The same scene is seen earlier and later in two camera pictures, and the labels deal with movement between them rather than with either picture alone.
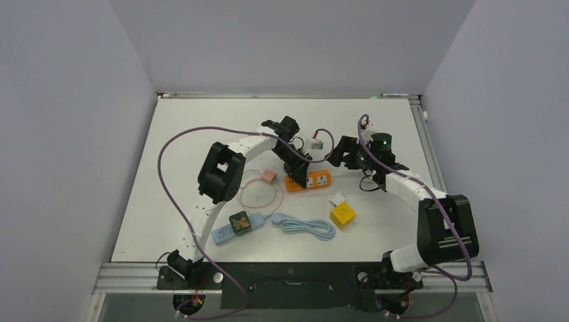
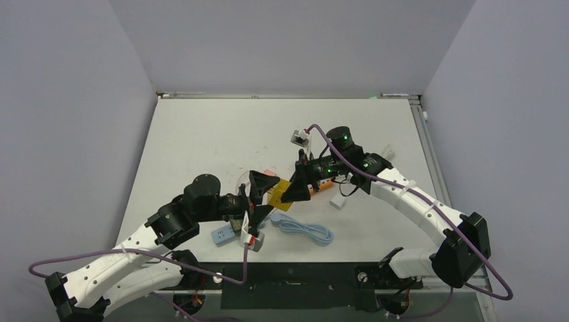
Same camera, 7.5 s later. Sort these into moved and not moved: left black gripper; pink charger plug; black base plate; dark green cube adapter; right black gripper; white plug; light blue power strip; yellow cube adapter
Moved: right black gripper; yellow cube adapter; left black gripper
Not moved: black base plate; white plug; light blue power strip; pink charger plug; dark green cube adapter
